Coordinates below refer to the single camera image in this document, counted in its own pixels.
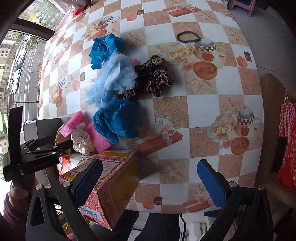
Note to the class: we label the white open storage box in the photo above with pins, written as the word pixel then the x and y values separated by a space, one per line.
pixel 38 129

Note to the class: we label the leopard print scrunchie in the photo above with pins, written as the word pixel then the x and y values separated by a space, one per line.
pixel 152 77

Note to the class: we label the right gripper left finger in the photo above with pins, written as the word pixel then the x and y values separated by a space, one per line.
pixel 42 220

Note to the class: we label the person's left hand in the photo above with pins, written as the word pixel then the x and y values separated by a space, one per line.
pixel 20 199

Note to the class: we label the pink patterned cardboard box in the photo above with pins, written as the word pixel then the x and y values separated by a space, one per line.
pixel 122 172

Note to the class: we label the red embroidered cushion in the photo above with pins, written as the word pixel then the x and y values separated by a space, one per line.
pixel 286 174

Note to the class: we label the pink plastic stool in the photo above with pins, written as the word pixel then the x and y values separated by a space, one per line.
pixel 245 4

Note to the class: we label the white polka dot scrunchie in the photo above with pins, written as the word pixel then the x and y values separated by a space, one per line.
pixel 81 140

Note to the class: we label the brown chair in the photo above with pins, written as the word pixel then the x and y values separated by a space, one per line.
pixel 273 95

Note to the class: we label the beige cloth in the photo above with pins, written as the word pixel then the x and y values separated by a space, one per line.
pixel 59 137

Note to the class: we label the light blue fluffy scrunchie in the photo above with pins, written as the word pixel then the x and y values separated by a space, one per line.
pixel 116 76

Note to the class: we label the checkered patterned tablecloth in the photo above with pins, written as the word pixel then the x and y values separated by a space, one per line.
pixel 213 110

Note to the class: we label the blue cloth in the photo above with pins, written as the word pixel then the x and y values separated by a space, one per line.
pixel 117 119
pixel 103 48

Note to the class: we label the pink sponge on table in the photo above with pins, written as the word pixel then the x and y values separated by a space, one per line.
pixel 100 142

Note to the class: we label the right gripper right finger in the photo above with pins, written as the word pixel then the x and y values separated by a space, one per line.
pixel 256 221

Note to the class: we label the floral tissue box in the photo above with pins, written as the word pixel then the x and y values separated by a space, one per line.
pixel 69 162

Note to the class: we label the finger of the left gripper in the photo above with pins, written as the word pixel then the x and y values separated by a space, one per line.
pixel 40 152
pixel 14 130

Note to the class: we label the red gingham cloth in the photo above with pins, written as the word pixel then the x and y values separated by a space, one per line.
pixel 287 118

